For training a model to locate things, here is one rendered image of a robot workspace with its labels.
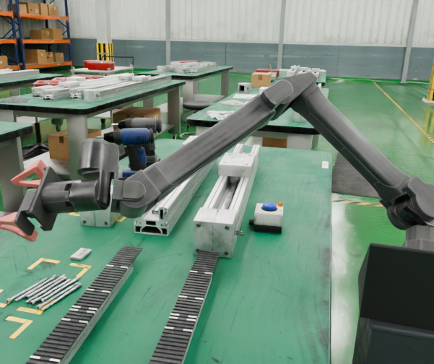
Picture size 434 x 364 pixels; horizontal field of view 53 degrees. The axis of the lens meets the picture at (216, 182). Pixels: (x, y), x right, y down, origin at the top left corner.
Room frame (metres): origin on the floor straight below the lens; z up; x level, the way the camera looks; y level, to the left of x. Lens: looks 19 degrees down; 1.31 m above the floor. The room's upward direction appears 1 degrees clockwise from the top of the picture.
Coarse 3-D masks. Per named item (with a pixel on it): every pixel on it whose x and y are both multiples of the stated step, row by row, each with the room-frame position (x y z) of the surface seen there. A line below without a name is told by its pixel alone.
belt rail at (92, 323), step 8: (128, 272) 0.87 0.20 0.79; (120, 280) 0.82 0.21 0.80; (120, 288) 0.82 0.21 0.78; (112, 296) 0.78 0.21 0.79; (104, 304) 0.75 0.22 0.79; (96, 320) 0.70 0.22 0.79; (88, 328) 0.67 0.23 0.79; (80, 336) 0.64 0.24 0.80; (80, 344) 0.63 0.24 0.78; (72, 352) 0.61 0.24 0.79; (64, 360) 0.59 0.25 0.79
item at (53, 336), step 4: (52, 332) 0.63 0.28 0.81; (48, 336) 0.62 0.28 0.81; (52, 336) 0.62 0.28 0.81; (56, 336) 0.62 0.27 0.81; (60, 336) 0.62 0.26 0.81; (64, 336) 0.62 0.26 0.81; (68, 336) 0.62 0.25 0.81; (72, 336) 0.62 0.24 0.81; (76, 336) 0.62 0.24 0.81; (56, 340) 0.61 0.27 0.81; (60, 340) 0.61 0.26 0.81; (64, 340) 0.61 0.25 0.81; (68, 340) 0.61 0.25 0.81; (72, 340) 0.61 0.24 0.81
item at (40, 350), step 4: (40, 348) 0.59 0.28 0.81; (44, 348) 0.59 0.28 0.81; (36, 352) 0.58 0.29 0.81; (40, 352) 0.58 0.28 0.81; (44, 352) 0.58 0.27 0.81; (48, 352) 0.58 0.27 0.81; (52, 352) 0.58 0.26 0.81; (56, 352) 0.58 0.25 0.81; (60, 352) 0.58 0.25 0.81; (64, 352) 0.58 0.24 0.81; (40, 356) 0.57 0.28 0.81; (44, 356) 0.57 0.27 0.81; (48, 356) 0.57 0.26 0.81; (52, 356) 0.57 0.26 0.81; (56, 356) 0.57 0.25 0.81; (60, 356) 0.57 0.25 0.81
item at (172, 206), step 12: (204, 168) 1.60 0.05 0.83; (192, 180) 1.42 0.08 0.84; (180, 192) 1.22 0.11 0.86; (192, 192) 1.39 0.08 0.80; (156, 204) 1.21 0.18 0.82; (168, 204) 1.11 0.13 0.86; (180, 204) 1.22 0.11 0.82; (144, 216) 1.12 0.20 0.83; (156, 216) 1.12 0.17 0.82; (168, 216) 1.09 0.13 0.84; (180, 216) 1.22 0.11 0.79; (144, 228) 1.13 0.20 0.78; (156, 228) 1.13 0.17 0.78; (168, 228) 1.09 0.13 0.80
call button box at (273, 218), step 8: (256, 208) 1.17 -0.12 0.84; (280, 208) 1.17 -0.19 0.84; (256, 216) 1.13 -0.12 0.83; (264, 216) 1.13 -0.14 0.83; (272, 216) 1.12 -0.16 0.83; (280, 216) 1.12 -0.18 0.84; (248, 224) 1.17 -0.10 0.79; (256, 224) 1.13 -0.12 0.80; (264, 224) 1.13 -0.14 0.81; (272, 224) 1.12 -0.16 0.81; (280, 224) 1.12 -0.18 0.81; (264, 232) 1.13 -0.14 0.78; (272, 232) 1.12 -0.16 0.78; (280, 232) 1.12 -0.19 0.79
